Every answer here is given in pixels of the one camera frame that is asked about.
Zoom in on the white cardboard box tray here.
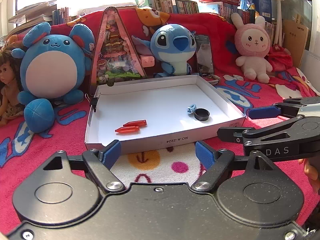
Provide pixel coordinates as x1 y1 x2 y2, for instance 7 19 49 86
85 75 245 154

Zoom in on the blue Stitch plush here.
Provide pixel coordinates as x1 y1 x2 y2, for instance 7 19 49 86
131 24 196 77

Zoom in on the brown cardboard board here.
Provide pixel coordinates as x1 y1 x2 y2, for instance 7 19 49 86
283 14 309 68

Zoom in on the black smartphone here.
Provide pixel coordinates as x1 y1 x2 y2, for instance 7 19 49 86
195 34 214 75

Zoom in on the pink triangular miniature house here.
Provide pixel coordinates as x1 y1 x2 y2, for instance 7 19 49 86
89 7 155 96

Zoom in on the row of books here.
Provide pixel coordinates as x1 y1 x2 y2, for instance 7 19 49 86
134 0 250 27

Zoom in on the brown haired doll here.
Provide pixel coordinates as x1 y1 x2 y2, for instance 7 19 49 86
1 49 24 127

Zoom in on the pink bunny plush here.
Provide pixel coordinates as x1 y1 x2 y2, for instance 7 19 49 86
231 13 272 83

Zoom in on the binder clip on box edge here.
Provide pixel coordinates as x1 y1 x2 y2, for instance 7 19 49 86
85 94 100 112

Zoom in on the person's right hand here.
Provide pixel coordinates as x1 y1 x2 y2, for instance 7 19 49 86
298 159 320 193

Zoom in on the stack of papers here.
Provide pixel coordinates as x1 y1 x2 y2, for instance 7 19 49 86
7 0 78 28

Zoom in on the round blue mouse plush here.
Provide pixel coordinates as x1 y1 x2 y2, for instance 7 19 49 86
11 22 95 133

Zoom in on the black round lid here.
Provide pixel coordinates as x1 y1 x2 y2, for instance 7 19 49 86
194 108 210 121

